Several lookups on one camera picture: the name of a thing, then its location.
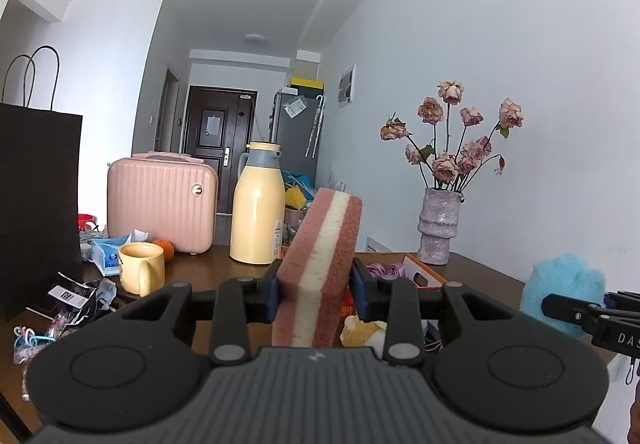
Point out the white wall panel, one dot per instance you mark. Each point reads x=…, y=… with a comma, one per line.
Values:
x=346, y=86

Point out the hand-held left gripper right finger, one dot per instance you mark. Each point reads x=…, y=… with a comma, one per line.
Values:
x=359, y=294

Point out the grey crumpled wrapper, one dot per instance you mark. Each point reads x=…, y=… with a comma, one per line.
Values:
x=106, y=293

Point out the bunch of dried pink roses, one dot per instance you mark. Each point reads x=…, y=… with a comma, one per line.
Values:
x=444, y=167

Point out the white paper on door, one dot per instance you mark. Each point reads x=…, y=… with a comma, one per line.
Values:
x=211, y=123

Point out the yellow and black box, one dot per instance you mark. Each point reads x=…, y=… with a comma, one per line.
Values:
x=306, y=85

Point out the pink storage bin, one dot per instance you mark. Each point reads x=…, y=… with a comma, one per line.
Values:
x=295, y=216

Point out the purple ceramic vase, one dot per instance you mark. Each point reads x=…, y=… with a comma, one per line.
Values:
x=440, y=224

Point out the yellow plush toy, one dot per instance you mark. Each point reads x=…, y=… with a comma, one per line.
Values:
x=357, y=331

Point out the purple scrunchie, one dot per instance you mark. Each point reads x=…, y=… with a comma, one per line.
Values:
x=387, y=269

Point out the yellow mug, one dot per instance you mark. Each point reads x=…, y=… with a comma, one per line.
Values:
x=135, y=269

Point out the red plastic container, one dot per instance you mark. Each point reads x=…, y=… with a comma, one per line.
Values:
x=86, y=220

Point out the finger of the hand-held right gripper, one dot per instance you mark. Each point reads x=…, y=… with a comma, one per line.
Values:
x=565, y=308
x=625, y=300

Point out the yellow thermos jug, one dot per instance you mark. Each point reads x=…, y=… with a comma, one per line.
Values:
x=257, y=214

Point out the grey refrigerator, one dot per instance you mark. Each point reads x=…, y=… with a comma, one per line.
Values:
x=295, y=143

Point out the paper sheet on refrigerator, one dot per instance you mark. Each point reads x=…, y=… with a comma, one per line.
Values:
x=295, y=107

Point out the pink and white sponge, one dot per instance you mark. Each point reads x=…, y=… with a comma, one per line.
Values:
x=320, y=249

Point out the blue fluffy cloth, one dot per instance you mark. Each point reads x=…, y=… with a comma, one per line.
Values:
x=565, y=279

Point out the pink ribbed suitcase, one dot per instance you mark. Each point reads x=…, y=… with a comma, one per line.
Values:
x=160, y=204

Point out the dried lavender stems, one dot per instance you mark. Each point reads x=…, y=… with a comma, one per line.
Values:
x=337, y=180

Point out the folded clear umbrella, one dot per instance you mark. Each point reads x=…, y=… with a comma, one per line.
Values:
x=315, y=128

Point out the wooden interior door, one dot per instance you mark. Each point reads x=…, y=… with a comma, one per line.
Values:
x=167, y=111

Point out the red cardboard box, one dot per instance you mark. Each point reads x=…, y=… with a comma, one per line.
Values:
x=417, y=269

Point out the black paper bag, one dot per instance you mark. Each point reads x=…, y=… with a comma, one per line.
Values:
x=35, y=199

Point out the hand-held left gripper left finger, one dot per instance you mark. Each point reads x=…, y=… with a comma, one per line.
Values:
x=270, y=294

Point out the round ceiling lamp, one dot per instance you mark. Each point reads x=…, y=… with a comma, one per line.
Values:
x=255, y=39

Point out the dark brown entrance door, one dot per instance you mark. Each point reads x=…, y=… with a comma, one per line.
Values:
x=210, y=148

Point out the blue and yellow bag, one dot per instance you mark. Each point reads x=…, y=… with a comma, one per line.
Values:
x=297, y=189

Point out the blue tissue pack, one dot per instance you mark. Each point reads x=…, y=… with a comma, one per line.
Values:
x=107, y=256

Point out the orange fruit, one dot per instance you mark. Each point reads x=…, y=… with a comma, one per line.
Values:
x=165, y=249

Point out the black packet with white label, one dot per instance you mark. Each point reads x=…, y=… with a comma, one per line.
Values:
x=67, y=294

